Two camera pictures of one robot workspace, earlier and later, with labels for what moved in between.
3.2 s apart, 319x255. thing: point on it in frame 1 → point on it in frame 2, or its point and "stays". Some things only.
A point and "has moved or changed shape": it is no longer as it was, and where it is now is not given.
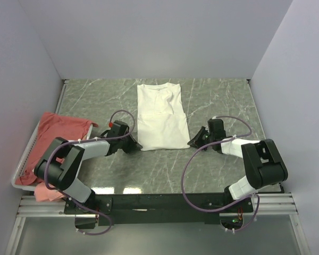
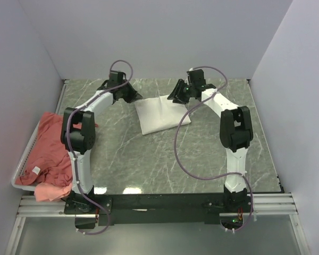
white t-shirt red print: (162, 124) has moved or changed shape
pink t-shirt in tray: (42, 192) stays
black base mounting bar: (127, 209) stays
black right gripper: (196, 142) → (177, 94)
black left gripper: (133, 146) → (134, 95)
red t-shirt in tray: (53, 126) stays
